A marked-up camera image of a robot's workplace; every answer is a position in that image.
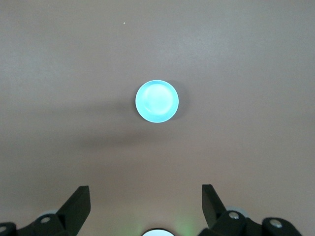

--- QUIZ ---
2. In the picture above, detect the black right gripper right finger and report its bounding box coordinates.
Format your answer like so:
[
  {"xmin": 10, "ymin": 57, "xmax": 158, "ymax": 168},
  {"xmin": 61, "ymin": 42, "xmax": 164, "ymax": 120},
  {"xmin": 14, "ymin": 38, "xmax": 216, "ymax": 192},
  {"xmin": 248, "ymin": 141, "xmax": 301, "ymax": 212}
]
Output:
[{"xmin": 202, "ymin": 184, "xmax": 227, "ymax": 230}]

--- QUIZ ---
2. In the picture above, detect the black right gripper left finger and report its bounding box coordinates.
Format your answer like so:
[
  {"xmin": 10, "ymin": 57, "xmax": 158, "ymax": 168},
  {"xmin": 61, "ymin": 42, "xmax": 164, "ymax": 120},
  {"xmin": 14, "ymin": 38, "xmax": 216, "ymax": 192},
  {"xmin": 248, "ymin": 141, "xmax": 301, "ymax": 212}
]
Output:
[{"xmin": 57, "ymin": 185, "xmax": 91, "ymax": 236}]

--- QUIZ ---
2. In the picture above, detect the light blue bowl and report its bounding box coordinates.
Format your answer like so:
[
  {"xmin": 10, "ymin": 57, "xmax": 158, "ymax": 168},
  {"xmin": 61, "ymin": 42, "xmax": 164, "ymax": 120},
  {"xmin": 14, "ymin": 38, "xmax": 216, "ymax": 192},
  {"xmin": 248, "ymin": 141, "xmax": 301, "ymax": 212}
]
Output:
[{"xmin": 135, "ymin": 79, "xmax": 180, "ymax": 123}]

